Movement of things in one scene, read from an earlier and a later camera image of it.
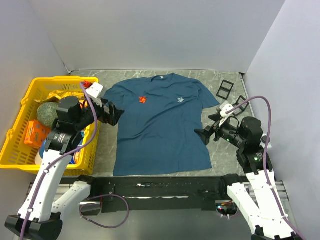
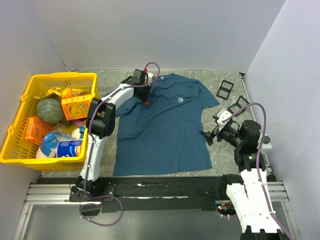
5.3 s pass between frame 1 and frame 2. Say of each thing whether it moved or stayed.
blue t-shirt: stayed
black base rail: stayed
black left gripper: moved
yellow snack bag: moved
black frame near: stayed
